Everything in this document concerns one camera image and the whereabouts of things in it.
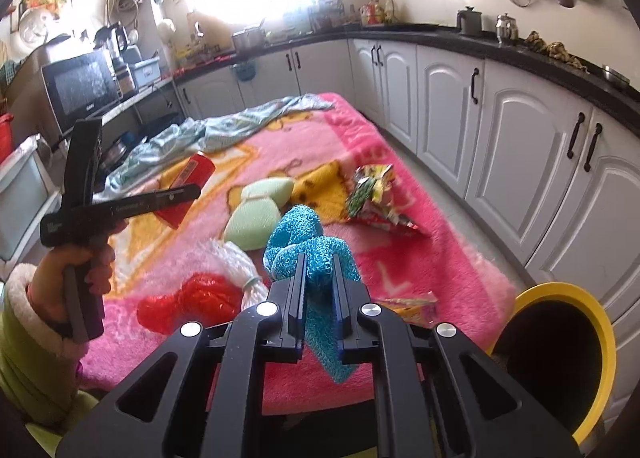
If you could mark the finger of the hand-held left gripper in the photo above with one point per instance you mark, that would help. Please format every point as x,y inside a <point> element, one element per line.
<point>165,198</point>

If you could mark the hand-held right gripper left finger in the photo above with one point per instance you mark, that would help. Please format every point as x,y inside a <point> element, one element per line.
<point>301,288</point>

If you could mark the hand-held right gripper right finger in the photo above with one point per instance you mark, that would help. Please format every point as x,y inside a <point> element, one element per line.
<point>337,288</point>

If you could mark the red packet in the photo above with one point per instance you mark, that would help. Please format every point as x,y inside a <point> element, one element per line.
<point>192,171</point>

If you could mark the blue mesh scrubbing cloth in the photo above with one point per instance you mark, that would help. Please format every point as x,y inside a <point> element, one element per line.
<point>300,233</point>

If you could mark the yellow trash bin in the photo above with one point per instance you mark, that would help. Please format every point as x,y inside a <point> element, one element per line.
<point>555,290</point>

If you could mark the person's left hand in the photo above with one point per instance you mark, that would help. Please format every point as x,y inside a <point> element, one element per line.
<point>50,283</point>

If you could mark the white storage box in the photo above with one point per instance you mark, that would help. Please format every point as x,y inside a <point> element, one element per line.
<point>25,198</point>

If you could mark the black microwave oven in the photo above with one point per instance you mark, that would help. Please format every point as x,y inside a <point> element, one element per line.
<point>80,88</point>

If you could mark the small colourful wrapper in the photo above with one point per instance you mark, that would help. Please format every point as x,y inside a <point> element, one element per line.
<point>415,308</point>

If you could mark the green bow-shaped sponge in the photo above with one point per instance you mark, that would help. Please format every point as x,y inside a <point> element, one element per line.
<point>250,225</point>

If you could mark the red bucket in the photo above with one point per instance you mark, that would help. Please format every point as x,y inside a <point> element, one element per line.
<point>5,138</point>

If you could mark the light blue cloth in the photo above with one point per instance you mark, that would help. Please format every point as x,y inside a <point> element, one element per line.
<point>225,133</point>

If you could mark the crumpled colourful foil wrapper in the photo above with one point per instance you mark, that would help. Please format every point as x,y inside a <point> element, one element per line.
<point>372,193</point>

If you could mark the red plastic bag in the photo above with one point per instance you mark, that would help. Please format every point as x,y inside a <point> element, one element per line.
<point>200,298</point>

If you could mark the black electric kettle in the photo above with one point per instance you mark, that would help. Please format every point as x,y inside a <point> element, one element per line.
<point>115,38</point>

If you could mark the white round fan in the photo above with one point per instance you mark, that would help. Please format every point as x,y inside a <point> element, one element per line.
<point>30,31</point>

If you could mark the pink printed blanket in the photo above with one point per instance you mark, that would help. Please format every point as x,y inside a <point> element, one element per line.
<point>320,138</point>

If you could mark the white round jar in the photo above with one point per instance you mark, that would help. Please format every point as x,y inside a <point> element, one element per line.
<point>166,28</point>

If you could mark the steel cooking pot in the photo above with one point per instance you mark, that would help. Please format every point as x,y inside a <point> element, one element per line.
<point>247,39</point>

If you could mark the white kitchen cabinets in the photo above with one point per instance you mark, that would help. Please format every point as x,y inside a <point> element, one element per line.
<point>525,128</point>

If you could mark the group of condiment bottles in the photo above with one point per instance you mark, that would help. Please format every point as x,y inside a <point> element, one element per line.
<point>370,11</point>

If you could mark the black metal kettle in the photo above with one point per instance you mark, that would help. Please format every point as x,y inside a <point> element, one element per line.
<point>470,22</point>

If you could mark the steel kettle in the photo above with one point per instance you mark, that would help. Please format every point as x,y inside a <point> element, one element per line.
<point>506,29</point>

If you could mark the crumpled brown rags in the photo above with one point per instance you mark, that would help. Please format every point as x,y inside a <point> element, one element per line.
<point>555,51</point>

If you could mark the steel bowl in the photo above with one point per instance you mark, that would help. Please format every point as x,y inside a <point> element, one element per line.
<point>616,78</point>

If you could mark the wall picture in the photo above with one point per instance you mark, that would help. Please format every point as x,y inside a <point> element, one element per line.
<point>42,2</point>

